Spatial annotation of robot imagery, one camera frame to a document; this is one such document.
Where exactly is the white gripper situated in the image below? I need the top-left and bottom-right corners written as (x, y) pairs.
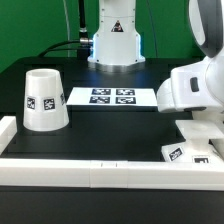
top-left (157, 68), bottom-right (224, 113)

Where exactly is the white lamp base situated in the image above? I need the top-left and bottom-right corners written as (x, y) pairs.
top-left (161, 120), bottom-right (224, 164)

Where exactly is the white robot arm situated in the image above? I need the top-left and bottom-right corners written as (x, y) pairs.
top-left (88, 0), bottom-right (224, 112)

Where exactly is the white lamp shade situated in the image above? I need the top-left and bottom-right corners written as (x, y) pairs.
top-left (23, 69), bottom-right (69, 132)

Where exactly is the white marker sheet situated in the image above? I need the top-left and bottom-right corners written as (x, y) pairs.
top-left (67, 87), bottom-right (157, 107)

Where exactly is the black vertical hose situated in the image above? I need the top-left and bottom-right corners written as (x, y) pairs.
top-left (77, 0), bottom-right (89, 41)

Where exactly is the black cable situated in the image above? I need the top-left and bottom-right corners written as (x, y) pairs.
top-left (38, 37), bottom-right (94, 58)

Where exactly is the white left barrier wall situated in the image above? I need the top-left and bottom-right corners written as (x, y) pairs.
top-left (0, 116), bottom-right (17, 155)

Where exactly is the white barrier wall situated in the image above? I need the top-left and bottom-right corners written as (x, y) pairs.
top-left (0, 116), bottom-right (17, 155)
top-left (0, 158), bottom-right (224, 191)

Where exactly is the white front barrier wall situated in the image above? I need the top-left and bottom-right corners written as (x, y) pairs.
top-left (0, 158), bottom-right (224, 191)

